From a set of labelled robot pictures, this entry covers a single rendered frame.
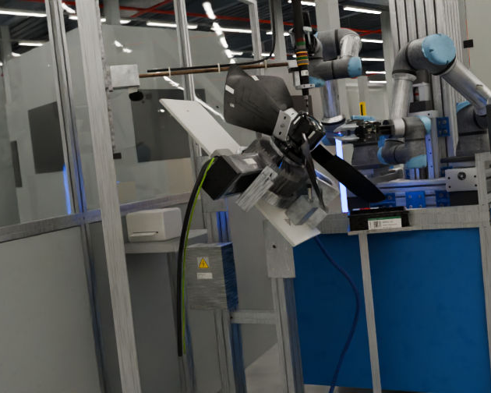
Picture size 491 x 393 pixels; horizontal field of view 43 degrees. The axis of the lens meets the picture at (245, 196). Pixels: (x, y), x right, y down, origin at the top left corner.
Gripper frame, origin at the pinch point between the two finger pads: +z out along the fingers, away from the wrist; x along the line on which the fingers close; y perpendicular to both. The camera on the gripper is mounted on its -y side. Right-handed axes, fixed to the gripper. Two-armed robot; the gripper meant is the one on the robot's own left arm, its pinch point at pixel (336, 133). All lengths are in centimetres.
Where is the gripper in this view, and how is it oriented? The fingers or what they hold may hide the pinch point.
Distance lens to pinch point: 230.8
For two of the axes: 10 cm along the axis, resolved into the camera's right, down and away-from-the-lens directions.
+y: 2.1, 1.4, -9.7
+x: 0.9, 9.8, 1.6
